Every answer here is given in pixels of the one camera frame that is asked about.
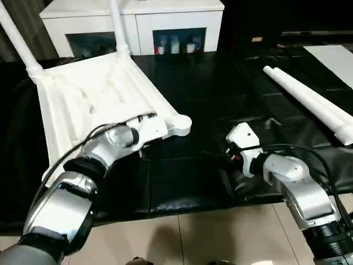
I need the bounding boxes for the white plastic table leg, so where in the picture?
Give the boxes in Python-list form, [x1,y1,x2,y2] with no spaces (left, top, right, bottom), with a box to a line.
[0,5,44,80]
[109,0,130,56]
[272,67,353,130]
[263,65,353,146]

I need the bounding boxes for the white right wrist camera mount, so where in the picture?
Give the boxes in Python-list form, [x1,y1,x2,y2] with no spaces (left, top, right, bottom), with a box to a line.
[225,123,261,178]

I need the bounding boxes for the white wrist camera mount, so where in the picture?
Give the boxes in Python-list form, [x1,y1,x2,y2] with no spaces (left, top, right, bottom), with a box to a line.
[225,123,261,178]
[128,114,169,152]

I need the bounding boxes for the white cabinet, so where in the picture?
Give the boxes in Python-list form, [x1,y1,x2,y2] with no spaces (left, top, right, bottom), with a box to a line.
[40,0,224,59]

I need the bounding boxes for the grey curtain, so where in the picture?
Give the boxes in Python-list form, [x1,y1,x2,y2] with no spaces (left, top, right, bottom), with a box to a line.
[0,0,60,63]

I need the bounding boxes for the black mat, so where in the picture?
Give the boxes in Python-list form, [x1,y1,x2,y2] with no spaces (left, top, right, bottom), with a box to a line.
[0,48,353,230]

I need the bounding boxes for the white flat board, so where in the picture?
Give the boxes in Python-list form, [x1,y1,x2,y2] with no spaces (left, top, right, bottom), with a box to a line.
[303,44,353,91]

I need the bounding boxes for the black side table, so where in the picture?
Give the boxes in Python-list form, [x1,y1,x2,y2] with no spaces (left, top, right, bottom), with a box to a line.
[278,30,353,45]

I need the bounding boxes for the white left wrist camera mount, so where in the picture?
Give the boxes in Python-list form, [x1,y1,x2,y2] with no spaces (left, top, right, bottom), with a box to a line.
[128,114,169,152]

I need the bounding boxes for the white plastic table top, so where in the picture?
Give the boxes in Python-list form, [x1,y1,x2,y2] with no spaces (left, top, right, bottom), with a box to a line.
[29,51,193,191]

